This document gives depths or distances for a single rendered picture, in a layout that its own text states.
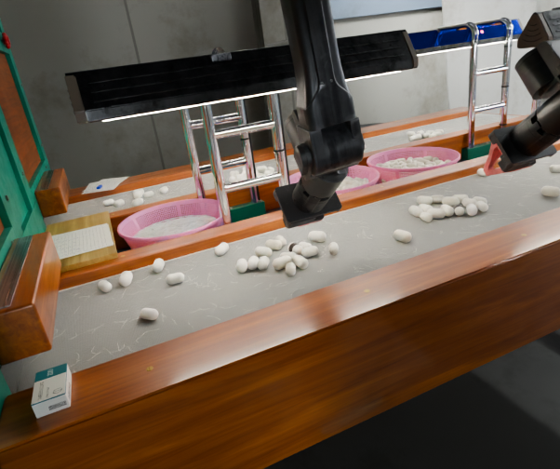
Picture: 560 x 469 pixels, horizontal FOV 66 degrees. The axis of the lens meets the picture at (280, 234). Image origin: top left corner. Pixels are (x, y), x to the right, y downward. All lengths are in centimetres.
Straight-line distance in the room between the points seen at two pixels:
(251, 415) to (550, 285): 54
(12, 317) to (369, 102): 311
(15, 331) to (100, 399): 14
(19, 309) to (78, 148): 247
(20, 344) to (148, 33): 255
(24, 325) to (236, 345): 26
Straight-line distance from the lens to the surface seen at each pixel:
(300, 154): 56
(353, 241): 87
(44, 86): 303
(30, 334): 63
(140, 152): 303
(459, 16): 357
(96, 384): 59
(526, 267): 79
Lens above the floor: 109
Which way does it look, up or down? 22 degrees down
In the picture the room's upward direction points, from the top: 8 degrees counter-clockwise
